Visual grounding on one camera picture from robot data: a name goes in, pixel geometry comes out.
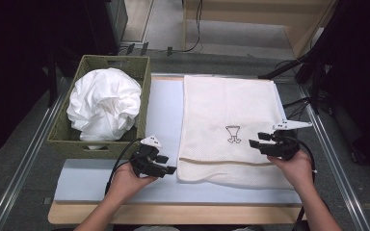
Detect light wooden shelf unit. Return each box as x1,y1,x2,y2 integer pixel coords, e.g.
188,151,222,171
182,0,338,59

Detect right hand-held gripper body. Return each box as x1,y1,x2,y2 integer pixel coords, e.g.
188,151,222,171
259,118,313,161

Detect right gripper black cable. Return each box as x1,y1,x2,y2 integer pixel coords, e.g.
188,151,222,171
283,136,318,231

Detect black floor cables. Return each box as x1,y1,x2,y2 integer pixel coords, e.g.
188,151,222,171
282,95,312,124

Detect pale blue table mat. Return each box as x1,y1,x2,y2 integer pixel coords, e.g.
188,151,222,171
53,78,304,205

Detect green woven basket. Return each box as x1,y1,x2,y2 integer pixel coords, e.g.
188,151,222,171
46,54,152,161

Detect black metal stand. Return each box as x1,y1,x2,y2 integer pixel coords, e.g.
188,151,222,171
258,47,327,116

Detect dark cabinet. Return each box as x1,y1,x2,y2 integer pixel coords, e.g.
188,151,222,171
83,0,129,56

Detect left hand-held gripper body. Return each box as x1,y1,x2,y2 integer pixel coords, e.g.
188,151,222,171
129,134,167,179

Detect light wooden table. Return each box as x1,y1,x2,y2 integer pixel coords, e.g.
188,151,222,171
47,74,306,225

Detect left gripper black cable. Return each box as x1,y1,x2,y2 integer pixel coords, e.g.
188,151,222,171
104,138,144,196

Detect person's grey trousers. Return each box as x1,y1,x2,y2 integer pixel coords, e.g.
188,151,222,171
134,225,181,231

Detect white mesh laundry bag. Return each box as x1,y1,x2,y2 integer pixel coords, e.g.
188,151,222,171
176,75,295,191

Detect metal floor rail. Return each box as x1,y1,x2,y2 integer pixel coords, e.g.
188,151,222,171
0,76,75,231
297,84,370,231

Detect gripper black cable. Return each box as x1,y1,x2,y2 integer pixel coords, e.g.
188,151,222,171
104,138,144,196
283,136,318,231

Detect white cloth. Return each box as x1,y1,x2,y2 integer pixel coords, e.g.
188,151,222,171
66,66,143,151

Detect black stand leg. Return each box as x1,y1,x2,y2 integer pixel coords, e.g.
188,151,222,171
46,47,60,109

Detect person's right hand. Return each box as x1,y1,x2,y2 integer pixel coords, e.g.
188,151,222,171
267,148,316,193

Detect black hanging cable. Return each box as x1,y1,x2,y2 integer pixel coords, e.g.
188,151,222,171
182,0,204,54

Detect person's left hand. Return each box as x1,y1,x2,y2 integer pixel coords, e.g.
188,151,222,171
109,162,159,203

